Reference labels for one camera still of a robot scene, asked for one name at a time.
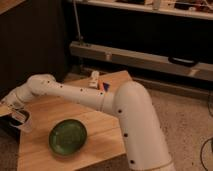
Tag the long grey case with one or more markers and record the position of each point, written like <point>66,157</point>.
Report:
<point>141,60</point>

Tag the white shelf with clutter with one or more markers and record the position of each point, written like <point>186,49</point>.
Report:
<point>155,8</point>

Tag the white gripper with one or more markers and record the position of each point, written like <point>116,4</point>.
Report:
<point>15,99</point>

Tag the metal pole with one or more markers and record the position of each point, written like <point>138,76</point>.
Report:
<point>80,38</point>

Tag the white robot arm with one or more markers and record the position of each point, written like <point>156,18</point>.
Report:
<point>143,137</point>

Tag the small white bottle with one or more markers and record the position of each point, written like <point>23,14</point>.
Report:
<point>94,79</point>

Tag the wooden table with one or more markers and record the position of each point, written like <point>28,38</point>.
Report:
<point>104,139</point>

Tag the green glass bowl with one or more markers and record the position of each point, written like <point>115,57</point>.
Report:
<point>67,137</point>

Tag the orange and blue marker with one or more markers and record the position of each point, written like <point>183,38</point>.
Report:
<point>103,86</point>

